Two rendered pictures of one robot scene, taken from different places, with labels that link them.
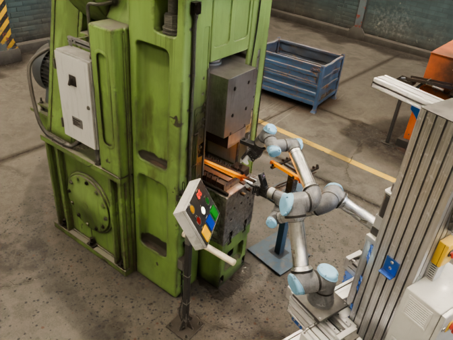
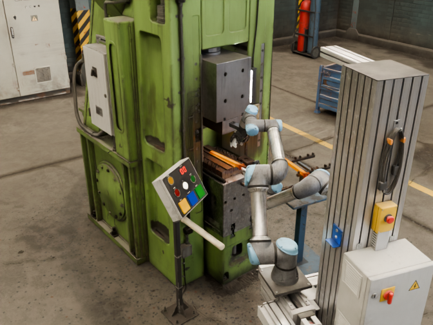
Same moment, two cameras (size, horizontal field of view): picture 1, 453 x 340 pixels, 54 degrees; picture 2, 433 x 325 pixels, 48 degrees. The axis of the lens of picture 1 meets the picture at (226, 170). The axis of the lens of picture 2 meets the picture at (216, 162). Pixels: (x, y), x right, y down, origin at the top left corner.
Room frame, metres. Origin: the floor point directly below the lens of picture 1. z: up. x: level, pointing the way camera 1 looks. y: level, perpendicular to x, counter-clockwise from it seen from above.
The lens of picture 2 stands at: (-0.42, -0.86, 2.58)
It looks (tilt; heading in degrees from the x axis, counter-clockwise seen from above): 26 degrees down; 17
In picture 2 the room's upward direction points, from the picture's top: straight up
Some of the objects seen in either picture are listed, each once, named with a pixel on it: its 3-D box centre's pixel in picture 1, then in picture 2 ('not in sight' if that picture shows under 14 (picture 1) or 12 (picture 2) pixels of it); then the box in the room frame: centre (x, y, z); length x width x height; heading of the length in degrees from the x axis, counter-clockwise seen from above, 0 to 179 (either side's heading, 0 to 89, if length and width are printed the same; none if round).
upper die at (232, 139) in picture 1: (212, 127); (214, 116); (2.74, 0.12, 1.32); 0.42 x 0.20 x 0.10; 56
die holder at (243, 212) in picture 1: (210, 195); (219, 189); (2.79, 0.10, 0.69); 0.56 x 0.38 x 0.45; 56
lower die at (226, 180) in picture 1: (209, 171); (214, 160); (2.74, 0.12, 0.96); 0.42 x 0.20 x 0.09; 56
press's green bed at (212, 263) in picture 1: (207, 240); (219, 237); (2.79, 0.10, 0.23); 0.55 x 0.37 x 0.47; 56
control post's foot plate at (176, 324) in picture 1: (185, 321); (179, 308); (2.11, 0.20, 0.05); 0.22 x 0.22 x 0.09; 56
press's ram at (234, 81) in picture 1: (218, 92); (219, 81); (2.77, 0.10, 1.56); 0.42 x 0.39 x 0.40; 56
